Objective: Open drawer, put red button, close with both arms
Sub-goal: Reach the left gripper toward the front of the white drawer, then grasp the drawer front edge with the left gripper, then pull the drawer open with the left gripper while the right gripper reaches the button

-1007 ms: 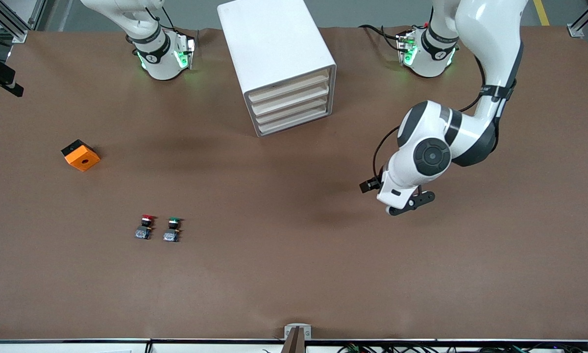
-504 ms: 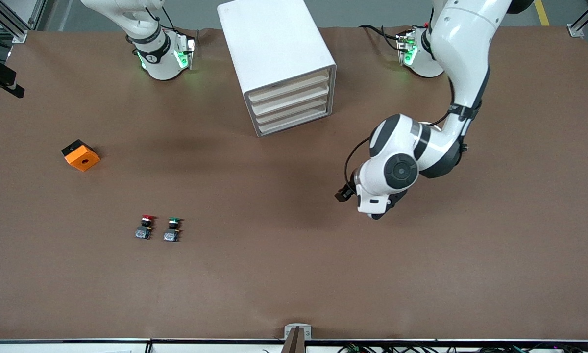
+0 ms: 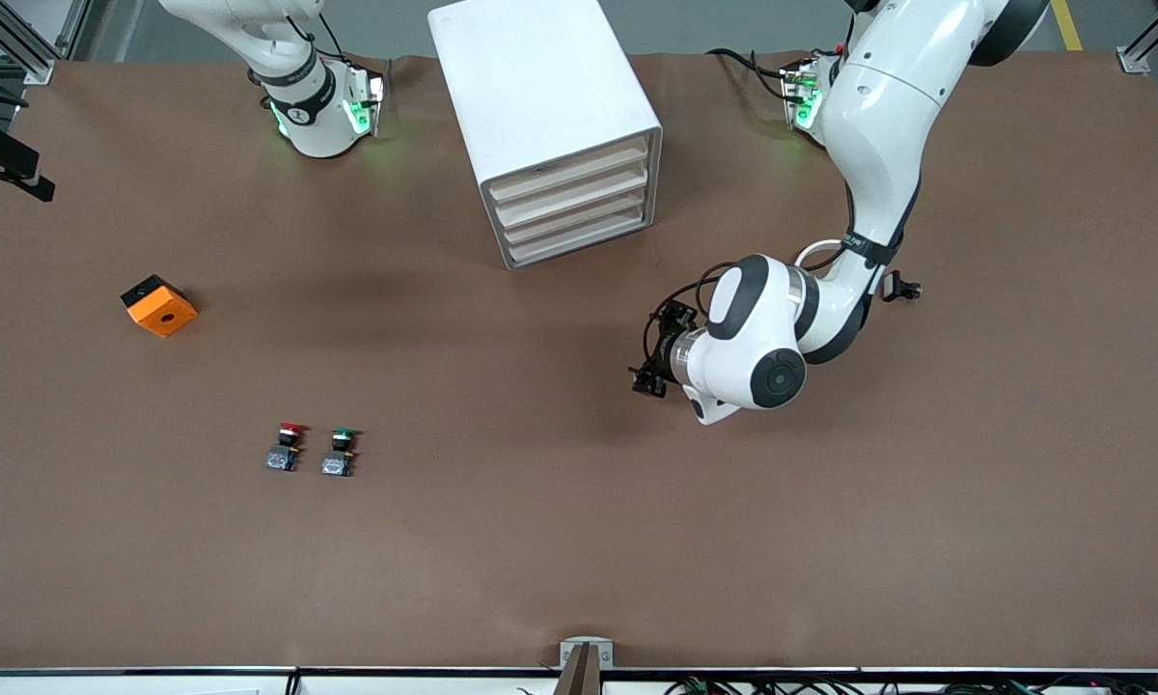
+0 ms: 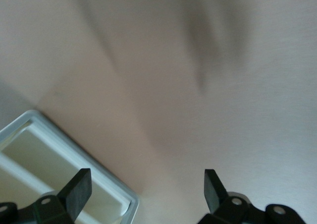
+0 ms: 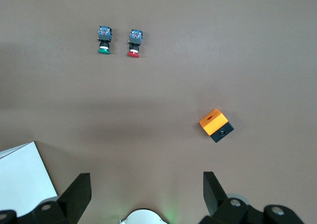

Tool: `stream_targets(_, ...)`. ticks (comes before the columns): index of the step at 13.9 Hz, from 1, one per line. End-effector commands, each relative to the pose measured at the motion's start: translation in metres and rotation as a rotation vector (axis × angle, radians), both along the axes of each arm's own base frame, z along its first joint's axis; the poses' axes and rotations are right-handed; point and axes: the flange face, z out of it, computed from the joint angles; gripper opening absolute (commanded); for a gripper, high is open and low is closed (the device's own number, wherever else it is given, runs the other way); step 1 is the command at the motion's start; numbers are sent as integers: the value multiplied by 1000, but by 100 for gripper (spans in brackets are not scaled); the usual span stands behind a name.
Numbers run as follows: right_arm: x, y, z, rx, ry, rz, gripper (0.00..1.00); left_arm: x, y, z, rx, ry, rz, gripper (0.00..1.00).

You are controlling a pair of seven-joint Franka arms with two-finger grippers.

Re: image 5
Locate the white drawer cabinet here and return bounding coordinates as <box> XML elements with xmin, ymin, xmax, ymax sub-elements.
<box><xmin>0</xmin><ymin>141</ymin><xmax>59</xmax><ymax>217</ymax></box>

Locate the orange black button box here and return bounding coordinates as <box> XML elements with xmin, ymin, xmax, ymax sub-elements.
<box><xmin>199</xmin><ymin>108</ymin><xmax>235</xmax><ymax>144</ymax></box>

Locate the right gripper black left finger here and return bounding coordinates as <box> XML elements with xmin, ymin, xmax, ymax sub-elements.
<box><xmin>0</xmin><ymin>173</ymin><xmax>92</xmax><ymax>224</ymax></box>

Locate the green push button switch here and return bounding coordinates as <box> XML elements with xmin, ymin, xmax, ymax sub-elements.
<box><xmin>96</xmin><ymin>25</ymin><xmax>113</xmax><ymax>55</ymax></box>

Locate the red push button switch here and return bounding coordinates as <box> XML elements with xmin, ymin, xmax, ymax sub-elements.
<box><xmin>127</xmin><ymin>28</ymin><xmax>144</xmax><ymax>58</ymax></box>

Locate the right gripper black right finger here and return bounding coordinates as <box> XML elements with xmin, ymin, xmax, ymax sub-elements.
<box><xmin>200</xmin><ymin>171</ymin><xmax>306</xmax><ymax>224</ymax></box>

